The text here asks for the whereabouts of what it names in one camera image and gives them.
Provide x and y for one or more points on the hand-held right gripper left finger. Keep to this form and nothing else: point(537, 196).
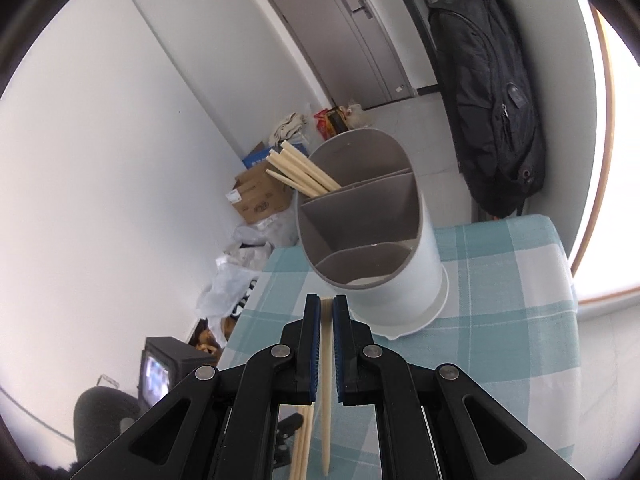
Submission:
point(312, 347)

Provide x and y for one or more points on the window with wooden frame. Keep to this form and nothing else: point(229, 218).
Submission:
point(620, 160)

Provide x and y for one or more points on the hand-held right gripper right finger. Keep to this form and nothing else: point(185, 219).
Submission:
point(341, 347)

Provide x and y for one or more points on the white plastic bag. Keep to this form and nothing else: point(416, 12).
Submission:
point(225, 290)

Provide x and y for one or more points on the blue cardboard box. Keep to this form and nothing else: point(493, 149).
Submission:
point(255, 159)

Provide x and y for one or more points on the person's left forearm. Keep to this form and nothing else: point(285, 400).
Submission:
point(102, 420)

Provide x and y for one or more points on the teal checkered tablecloth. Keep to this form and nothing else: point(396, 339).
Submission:
point(500, 310)

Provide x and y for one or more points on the grey door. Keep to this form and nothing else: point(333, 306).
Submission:
point(340, 25)

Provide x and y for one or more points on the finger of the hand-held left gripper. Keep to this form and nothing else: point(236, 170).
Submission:
point(287, 440)

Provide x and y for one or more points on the grey plastic bag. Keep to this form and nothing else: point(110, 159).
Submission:
point(265, 230)

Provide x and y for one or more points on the clear plastic bag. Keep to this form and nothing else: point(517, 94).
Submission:
point(356, 115)

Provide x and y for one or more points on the black backpack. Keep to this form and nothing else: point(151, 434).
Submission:
point(480, 85)

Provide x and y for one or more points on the orange red snack package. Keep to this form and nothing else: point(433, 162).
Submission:
point(327, 122)

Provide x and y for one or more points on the cream canvas bag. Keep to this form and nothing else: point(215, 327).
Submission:
point(290, 127)

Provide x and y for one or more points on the black white sneaker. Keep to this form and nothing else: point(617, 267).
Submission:
point(244, 297)

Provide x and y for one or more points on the white grey utensil holder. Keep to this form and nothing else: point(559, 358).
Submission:
point(410, 270)

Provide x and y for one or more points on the brown cardboard box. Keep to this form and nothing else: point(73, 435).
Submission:
point(262, 195)

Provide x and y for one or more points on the bundle of wooden chopsticks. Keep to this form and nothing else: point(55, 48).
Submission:
point(305, 172)

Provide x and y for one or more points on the brown shoe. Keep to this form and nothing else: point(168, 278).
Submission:
point(206, 342)
point(227, 327)

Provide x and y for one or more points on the light wooden chopstick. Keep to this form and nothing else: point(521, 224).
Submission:
point(296, 450)
point(307, 435)
point(326, 360)

